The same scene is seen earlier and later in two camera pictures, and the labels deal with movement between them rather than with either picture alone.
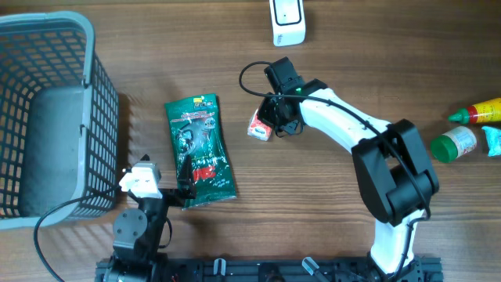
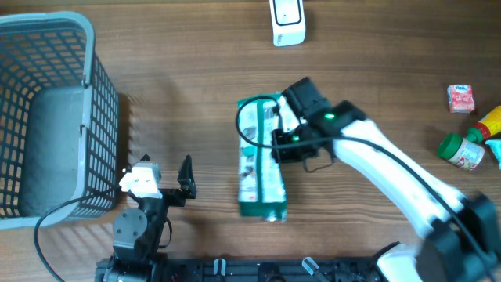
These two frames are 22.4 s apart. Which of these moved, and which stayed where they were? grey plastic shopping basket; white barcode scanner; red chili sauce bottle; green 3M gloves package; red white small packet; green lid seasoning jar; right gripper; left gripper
Moved: red chili sauce bottle; green 3M gloves package; red white small packet; green lid seasoning jar; right gripper
Stayed: left gripper; white barcode scanner; grey plastic shopping basket
